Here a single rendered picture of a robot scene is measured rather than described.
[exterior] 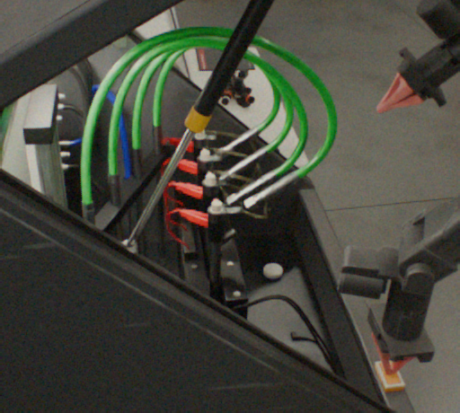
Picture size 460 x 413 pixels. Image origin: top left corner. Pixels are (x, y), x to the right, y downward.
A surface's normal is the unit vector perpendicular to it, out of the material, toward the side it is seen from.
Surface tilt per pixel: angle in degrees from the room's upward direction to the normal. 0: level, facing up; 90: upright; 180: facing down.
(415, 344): 0
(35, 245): 90
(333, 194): 0
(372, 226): 0
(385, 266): 13
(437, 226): 59
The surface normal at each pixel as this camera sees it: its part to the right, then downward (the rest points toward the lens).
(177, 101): 0.15, 0.55
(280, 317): 0.03, -0.83
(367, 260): -0.10, -0.70
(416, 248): -0.84, -0.49
